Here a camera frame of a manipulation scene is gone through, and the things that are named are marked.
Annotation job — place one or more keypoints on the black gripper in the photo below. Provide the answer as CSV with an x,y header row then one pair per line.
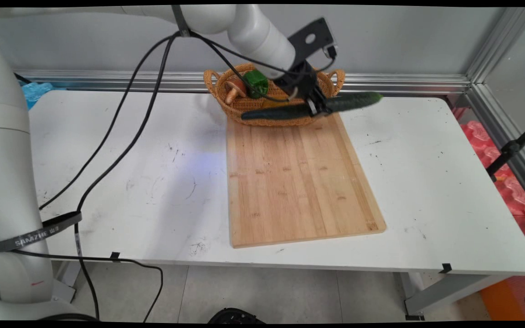
x,y
301,79

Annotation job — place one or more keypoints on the long dark green cucumber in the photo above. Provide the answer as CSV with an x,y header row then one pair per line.
x,y
276,112

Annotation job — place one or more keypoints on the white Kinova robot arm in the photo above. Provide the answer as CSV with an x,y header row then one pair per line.
x,y
7,159

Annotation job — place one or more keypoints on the yellow bell pepper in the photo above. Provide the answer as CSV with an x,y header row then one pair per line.
x,y
269,104

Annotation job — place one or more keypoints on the green bell pepper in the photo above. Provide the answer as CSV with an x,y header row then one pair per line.
x,y
256,83

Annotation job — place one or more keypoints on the bamboo cutting board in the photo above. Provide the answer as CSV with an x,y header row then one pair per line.
x,y
290,182

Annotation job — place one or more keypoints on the brown mushroom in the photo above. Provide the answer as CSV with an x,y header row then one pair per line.
x,y
236,89

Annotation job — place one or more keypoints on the woven wicker basket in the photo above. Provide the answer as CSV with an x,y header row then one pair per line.
x,y
233,102

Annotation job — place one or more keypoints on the black tripod stand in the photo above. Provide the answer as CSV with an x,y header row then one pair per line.
x,y
511,148

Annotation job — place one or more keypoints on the black table edge clip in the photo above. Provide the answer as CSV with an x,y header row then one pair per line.
x,y
115,257
445,268

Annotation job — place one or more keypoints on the pink bubble wrap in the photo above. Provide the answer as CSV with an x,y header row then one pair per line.
x,y
511,187

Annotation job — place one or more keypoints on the grey metal table leg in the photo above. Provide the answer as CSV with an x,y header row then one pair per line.
x,y
445,294

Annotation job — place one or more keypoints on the black round floor object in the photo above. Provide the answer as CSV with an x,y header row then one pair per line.
x,y
235,316

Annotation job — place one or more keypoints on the orange floor object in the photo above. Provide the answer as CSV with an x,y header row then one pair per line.
x,y
497,303

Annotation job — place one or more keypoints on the blue bubble wrap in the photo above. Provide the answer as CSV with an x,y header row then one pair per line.
x,y
37,91

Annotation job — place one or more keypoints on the horizontal aluminium frame rail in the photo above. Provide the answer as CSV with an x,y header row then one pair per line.
x,y
381,83

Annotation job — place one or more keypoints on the black wrist camera mount plate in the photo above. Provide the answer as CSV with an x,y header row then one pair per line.
x,y
312,38

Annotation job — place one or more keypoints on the aluminium side frame rail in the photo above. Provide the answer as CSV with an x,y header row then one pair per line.
x,y
504,132

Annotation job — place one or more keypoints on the aluminium corner post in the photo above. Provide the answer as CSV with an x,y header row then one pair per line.
x,y
501,43

